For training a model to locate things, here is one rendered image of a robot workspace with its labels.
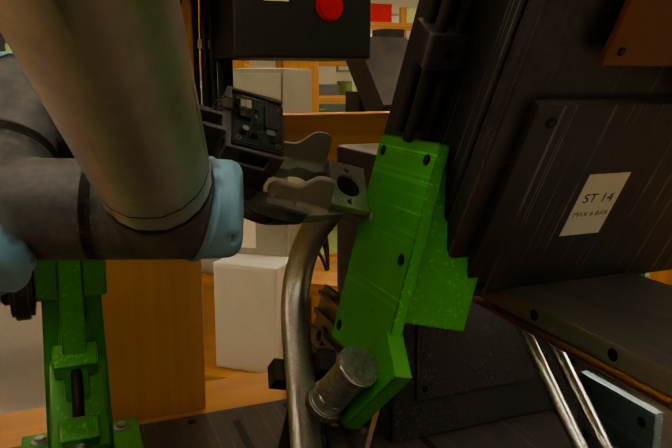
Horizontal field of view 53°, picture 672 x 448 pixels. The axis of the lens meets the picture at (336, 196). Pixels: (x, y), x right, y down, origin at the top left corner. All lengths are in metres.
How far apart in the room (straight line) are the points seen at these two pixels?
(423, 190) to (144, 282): 0.45
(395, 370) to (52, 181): 0.30
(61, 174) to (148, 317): 0.45
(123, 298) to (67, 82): 0.63
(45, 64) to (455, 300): 0.43
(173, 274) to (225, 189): 0.44
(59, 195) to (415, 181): 0.29
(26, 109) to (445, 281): 0.37
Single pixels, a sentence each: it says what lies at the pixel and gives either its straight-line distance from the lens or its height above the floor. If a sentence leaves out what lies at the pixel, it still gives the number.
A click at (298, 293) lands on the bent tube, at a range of 0.73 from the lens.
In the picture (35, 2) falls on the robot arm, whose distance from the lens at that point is 0.26.
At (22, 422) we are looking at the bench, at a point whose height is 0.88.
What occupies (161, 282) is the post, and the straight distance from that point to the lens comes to 0.91.
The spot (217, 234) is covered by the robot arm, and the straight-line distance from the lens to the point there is 0.48.
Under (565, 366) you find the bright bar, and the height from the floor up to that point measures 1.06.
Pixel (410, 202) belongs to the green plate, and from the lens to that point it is 0.59.
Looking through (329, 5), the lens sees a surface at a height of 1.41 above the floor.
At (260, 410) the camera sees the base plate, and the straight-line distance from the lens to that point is 0.93.
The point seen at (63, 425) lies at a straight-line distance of 0.74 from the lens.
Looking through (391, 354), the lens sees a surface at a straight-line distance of 0.58.
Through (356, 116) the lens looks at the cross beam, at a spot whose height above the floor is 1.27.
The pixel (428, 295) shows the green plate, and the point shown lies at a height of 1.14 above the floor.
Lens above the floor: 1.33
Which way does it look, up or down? 10 degrees down
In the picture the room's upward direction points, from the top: straight up
